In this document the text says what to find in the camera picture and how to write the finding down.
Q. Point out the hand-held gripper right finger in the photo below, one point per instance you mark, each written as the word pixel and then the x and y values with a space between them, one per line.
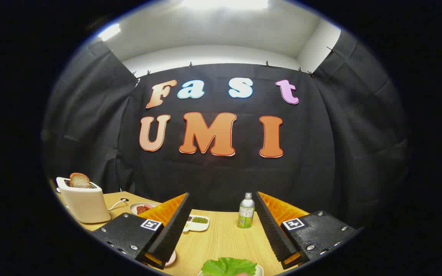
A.
pixel 272 230

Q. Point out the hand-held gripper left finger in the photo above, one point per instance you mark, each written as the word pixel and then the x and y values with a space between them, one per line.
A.
pixel 175 230

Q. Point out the green lettuce leaf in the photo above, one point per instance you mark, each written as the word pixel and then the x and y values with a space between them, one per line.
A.
pixel 228 266

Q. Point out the toasted bread slice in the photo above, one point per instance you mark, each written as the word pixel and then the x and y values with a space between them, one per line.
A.
pixel 79 181

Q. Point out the white divided dish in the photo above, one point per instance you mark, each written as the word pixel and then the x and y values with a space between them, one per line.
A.
pixel 197 226

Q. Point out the green beans pile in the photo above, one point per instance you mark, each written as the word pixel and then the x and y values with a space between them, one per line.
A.
pixel 200 220

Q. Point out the pink round plate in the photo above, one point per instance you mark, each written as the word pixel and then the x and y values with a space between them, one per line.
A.
pixel 171 260

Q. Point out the green label metal bottle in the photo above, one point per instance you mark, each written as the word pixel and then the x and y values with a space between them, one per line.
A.
pixel 246 214

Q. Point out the brown meat piece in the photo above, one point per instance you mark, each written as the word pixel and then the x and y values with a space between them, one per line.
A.
pixel 141 210

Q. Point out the white square plate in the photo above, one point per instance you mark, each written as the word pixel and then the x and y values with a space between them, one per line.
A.
pixel 259 270

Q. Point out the round beige plate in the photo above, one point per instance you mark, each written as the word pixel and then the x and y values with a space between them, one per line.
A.
pixel 133 208

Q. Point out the black backdrop cloth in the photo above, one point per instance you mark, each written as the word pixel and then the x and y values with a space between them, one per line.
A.
pixel 221 176

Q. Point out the white toaster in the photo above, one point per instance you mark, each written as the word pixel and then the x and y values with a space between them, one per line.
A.
pixel 84 205

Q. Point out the ceiling light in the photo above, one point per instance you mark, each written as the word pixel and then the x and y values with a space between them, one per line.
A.
pixel 109 32

